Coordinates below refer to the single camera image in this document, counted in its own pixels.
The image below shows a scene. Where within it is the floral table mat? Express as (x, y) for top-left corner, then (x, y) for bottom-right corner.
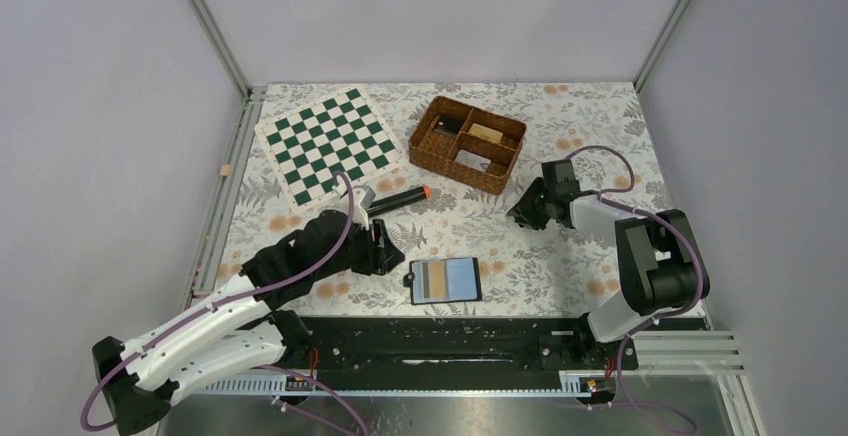
(210, 81), (706, 320)

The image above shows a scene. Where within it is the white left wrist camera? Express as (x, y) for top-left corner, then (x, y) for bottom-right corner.
(350, 185), (375, 229)

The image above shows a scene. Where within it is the black item in basket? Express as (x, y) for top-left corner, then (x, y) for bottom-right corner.
(433, 114), (465, 138)

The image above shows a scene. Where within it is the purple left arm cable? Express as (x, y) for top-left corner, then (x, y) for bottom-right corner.
(80, 171), (372, 436)

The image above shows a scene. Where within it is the black leather card holder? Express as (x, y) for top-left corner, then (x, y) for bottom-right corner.
(403, 257), (483, 305)

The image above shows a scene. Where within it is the aluminium slotted rail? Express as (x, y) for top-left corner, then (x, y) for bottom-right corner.
(199, 331), (744, 398)

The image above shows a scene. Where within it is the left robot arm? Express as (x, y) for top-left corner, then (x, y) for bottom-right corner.
(92, 210), (405, 435)

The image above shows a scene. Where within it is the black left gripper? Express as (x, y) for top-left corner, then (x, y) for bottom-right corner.
(315, 218), (405, 281)

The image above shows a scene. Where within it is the green white chessboard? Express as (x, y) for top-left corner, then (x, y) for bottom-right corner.
(254, 86), (407, 214)

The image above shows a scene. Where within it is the white card in basket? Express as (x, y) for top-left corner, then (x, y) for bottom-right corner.
(455, 150), (491, 172)

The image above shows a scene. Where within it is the brown wicker divided basket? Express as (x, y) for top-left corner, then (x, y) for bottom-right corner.
(408, 96), (527, 195)

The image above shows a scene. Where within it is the tan card in basket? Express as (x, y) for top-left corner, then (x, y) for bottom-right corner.
(468, 123), (503, 144)

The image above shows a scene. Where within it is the gold card magnetic stripe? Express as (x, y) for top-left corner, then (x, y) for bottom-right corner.
(421, 261), (448, 299)

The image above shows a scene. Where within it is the black flashlight orange tip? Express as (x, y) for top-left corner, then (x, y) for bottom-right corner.
(367, 185), (431, 218)

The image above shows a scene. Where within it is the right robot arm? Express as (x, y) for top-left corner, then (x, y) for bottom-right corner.
(507, 159), (710, 368)

